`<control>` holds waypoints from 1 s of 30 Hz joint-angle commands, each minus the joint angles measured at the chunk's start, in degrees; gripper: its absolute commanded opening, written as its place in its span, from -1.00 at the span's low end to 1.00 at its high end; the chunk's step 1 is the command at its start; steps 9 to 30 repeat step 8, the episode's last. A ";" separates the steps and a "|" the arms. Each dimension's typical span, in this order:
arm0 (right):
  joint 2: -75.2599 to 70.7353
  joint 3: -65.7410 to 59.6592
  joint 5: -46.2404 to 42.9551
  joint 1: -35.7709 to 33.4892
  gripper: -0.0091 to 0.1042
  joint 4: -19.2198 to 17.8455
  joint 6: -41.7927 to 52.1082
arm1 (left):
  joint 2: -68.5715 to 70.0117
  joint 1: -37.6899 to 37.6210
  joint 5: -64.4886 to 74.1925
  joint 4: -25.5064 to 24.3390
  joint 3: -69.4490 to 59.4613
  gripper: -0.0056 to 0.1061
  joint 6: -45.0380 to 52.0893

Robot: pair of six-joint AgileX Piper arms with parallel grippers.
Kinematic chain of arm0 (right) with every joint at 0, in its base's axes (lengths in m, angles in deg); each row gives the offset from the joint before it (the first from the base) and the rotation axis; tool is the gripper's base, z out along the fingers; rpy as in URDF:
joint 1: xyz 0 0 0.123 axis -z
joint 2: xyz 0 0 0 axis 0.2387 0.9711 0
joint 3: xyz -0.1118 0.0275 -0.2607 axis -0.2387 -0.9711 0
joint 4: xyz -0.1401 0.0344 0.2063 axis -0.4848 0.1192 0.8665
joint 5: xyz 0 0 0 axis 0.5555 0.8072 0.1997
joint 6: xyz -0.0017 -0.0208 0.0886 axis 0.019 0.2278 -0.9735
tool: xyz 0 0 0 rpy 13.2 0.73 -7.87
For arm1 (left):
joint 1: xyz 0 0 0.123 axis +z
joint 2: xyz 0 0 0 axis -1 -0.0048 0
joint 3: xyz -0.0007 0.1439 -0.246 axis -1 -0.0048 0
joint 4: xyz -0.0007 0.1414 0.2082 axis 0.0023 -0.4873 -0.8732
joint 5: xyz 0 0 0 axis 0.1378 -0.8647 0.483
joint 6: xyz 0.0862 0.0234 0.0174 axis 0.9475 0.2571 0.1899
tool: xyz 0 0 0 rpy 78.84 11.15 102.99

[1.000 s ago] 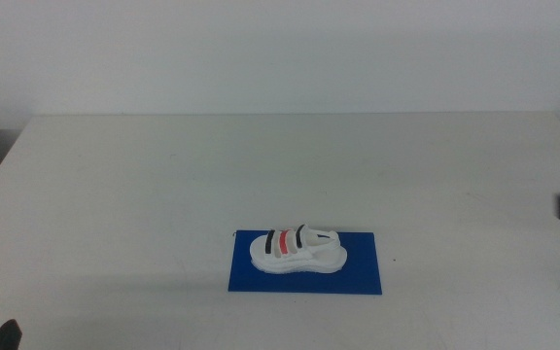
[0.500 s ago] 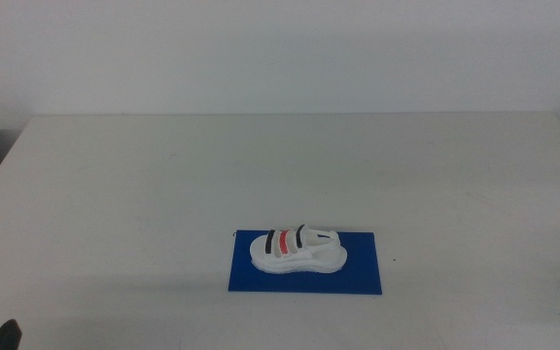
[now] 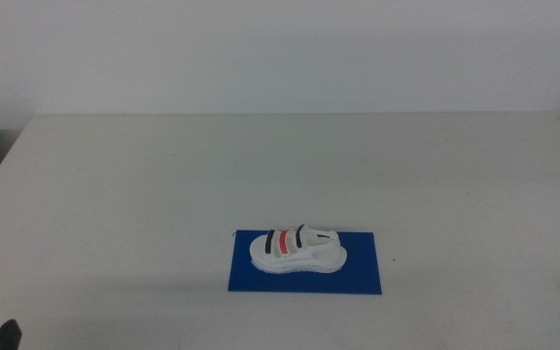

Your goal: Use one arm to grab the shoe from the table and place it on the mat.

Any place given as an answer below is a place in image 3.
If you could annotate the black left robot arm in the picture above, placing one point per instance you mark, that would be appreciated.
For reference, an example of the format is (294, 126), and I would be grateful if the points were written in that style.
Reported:
(5, 338)

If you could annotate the blue rectangular mat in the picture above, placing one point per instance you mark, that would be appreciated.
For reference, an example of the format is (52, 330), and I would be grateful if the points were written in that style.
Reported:
(362, 277)

